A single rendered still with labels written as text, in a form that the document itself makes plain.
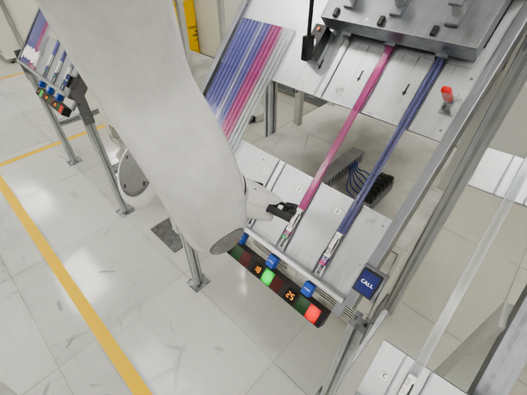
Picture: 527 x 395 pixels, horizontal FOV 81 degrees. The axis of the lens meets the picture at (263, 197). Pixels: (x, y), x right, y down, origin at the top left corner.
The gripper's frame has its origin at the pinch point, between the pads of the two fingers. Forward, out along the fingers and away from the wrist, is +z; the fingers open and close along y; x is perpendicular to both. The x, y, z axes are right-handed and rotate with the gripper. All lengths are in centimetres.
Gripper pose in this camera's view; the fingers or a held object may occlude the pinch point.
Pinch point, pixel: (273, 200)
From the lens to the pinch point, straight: 62.0
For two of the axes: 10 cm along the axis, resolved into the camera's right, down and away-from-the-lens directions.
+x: 4.5, -8.8, -1.6
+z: 5.2, 1.1, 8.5
